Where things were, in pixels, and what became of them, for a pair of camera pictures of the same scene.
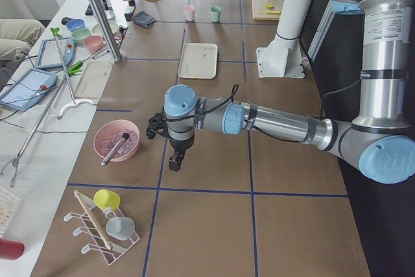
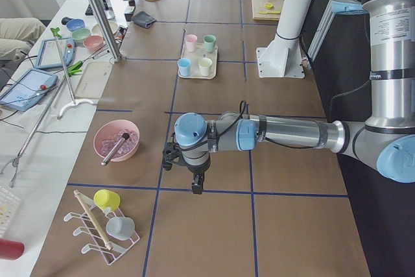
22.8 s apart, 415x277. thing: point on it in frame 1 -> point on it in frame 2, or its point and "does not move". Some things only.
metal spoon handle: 125,136 does not move
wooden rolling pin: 107,245 does not move
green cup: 214,11 -> 210,40
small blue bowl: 74,24 does not move
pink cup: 190,12 -> 191,42
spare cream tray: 94,80 does not move
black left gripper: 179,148 -> 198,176
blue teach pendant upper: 48,56 does not move
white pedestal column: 282,57 does not move
